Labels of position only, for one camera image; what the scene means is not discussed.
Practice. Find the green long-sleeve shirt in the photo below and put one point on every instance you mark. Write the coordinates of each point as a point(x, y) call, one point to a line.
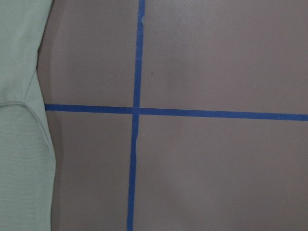
point(27, 159)

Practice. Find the blue tape line crosswise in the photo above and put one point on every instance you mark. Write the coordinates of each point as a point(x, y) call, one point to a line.
point(174, 112)

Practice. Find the blue tape line lengthwise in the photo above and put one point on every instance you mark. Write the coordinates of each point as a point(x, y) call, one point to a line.
point(135, 114)

